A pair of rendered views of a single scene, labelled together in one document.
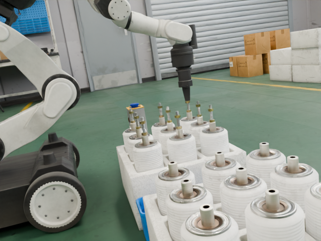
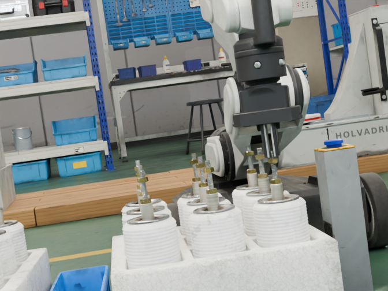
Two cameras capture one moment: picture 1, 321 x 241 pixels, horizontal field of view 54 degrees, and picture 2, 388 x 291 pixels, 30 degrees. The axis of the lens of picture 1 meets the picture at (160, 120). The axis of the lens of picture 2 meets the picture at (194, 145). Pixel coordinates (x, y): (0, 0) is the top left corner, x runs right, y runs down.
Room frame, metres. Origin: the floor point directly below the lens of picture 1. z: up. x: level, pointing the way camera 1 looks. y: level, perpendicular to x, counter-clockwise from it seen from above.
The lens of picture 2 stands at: (1.30, -1.40, 0.44)
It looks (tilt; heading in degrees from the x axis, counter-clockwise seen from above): 3 degrees down; 97
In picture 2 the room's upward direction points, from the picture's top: 8 degrees counter-clockwise
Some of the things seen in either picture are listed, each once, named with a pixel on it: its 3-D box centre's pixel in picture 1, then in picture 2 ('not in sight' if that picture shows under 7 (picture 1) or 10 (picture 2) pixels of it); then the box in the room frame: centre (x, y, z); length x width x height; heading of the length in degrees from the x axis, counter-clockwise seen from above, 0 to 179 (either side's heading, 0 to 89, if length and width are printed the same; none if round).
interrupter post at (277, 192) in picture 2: (189, 115); (277, 192); (1.28, -0.12, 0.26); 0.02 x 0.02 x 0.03
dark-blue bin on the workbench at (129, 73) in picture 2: not in sight; (127, 74); (-0.06, 5.34, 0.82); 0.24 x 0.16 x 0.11; 96
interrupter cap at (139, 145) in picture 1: (145, 144); (143, 203); (1.00, 0.06, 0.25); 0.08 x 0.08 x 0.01
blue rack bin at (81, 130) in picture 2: not in sight; (75, 130); (-0.42, 4.55, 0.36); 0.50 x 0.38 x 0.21; 105
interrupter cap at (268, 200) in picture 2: (189, 118); (278, 200); (1.28, -0.12, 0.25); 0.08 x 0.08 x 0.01
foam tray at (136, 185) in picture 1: (176, 170); (216, 282); (1.14, -0.03, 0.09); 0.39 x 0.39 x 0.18; 13
